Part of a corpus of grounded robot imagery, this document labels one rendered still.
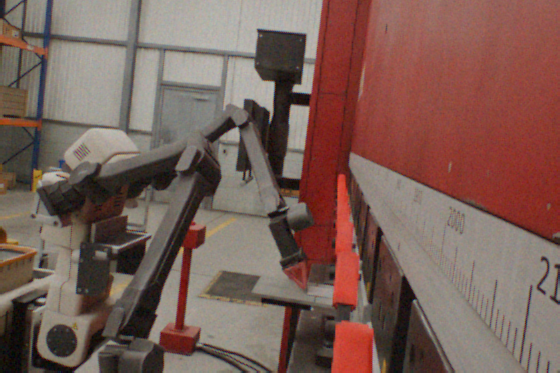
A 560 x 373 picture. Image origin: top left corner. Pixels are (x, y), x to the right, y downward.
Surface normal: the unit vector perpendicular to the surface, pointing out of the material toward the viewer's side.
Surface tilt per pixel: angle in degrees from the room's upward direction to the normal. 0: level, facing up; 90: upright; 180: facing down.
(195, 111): 90
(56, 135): 90
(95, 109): 90
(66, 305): 90
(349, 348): 39
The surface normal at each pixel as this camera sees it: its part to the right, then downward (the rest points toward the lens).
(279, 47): -0.04, 0.05
